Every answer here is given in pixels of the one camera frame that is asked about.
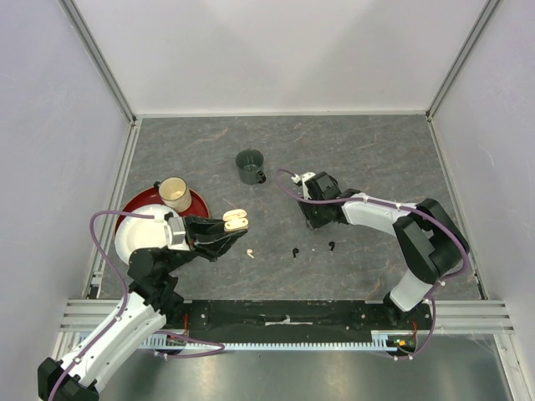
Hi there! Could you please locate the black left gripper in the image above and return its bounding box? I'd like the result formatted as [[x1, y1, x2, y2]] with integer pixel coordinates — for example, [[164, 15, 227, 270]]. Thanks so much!
[[164, 212, 248, 274]]

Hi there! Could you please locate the beige earbuds charging case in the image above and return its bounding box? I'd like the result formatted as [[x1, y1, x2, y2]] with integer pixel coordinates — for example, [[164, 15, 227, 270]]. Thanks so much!
[[222, 209, 249, 232]]

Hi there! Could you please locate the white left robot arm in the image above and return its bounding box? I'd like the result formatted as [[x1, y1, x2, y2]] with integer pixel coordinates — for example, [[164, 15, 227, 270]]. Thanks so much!
[[38, 209, 248, 400]]

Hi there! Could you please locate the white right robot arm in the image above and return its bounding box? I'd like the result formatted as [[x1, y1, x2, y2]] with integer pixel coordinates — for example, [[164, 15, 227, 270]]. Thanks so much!
[[292, 171, 470, 329]]

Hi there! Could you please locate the red round tray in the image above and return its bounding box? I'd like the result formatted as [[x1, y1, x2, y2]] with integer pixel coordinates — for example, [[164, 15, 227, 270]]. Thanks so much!
[[122, 187, 210, 218]]

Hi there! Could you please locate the beige ceramic cup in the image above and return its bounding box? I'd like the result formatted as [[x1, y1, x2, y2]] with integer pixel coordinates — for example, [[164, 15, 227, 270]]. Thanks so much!
[[158, 177, 192, 212]]

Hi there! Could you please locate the dark green mug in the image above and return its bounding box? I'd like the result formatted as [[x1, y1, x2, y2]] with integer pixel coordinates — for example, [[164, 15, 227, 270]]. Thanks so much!
[[235, 149, 266, 185]]

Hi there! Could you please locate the white ceramic plate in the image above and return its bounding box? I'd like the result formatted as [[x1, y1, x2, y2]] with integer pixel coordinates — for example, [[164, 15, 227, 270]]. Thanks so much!
[[115, 204, 178, 264]]

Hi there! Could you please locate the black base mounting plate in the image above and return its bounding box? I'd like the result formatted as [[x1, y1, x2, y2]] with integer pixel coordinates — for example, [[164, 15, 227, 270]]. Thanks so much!
[[166, 298, 402, 344]]

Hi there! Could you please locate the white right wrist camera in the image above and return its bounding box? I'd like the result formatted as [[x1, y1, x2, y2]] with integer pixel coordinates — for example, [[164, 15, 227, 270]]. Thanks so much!
[[291, 172, 316, 200]]

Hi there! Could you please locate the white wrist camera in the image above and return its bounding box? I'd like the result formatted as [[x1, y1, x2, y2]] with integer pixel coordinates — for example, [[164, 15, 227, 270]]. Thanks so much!
[[291, 172, 316, 200], [164, 212, 190, 251]]

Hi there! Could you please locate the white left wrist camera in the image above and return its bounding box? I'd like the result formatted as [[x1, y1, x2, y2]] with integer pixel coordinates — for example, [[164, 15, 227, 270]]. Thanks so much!
[[164, 212, 190, 251]]

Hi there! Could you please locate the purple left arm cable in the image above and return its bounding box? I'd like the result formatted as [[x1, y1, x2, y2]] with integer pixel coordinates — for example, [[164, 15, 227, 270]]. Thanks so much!
[[46, 210, 168, 401]]

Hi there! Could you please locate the white slotted cable duct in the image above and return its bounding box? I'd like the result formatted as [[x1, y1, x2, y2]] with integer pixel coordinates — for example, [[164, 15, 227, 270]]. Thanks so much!
[[139, 332, 416, 353]]

